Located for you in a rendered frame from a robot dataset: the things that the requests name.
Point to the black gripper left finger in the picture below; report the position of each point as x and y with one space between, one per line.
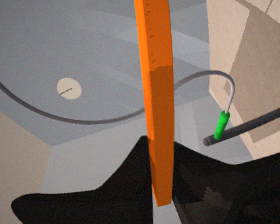
125 198

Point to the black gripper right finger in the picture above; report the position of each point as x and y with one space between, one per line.
207 191

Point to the orange bar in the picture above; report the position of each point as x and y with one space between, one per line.
153 25

